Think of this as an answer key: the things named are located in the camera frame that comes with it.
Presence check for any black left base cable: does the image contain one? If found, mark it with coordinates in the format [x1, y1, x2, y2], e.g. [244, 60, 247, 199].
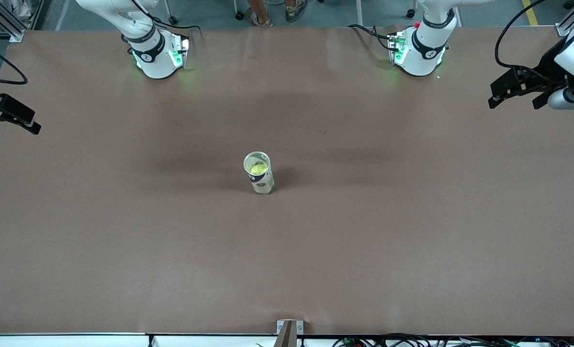
[348, 24, 394, 52]

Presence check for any black base cable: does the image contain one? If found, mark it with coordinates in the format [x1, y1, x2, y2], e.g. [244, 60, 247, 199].
[348, 24, 394, 52]
[151, 17, 203, 37]

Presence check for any aluminium frame post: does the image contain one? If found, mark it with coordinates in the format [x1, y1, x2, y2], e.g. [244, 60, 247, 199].
[556, 7, 574, 38]
[0, 0, 26, 43]

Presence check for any tangle of black cables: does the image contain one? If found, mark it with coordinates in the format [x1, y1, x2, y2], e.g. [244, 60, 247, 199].
[333, 333, 574, 347]

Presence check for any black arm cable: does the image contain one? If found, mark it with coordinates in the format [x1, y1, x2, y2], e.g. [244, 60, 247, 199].
[494, 0, 555, 83]
[0, 38, 29, 86]

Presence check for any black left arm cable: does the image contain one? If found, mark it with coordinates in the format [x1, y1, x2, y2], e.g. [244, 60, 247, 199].
[494, 0, 555, 83]

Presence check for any clear tennis ball can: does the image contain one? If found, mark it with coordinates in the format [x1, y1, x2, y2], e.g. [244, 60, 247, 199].
[243, 151, 275, 195]

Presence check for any black right base cable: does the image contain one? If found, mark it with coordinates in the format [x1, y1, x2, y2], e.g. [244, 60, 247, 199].
[151, 17, 203, 37]

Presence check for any bare leg with sandal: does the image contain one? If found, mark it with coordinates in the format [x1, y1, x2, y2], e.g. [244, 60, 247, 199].
[247, 0, 273, 27]
[285, 0, 308, 23]

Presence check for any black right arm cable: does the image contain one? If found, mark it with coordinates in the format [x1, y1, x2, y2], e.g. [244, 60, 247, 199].
[0, 38, 29, 86]

